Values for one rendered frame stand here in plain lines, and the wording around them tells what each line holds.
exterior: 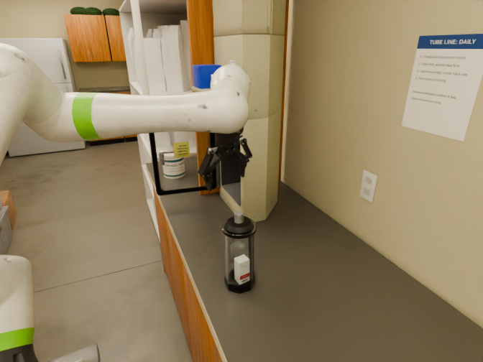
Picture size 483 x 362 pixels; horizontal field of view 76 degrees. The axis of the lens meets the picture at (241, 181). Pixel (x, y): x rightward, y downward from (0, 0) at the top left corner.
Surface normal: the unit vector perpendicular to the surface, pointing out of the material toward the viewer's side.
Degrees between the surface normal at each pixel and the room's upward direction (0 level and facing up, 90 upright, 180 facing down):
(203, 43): 90
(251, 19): 90
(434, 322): 0
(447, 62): 90
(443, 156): 90
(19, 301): 65
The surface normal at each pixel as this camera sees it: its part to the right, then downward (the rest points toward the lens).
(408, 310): 0.00, -0.92
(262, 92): 0.39, 0.37
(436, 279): -0.92, 0.16
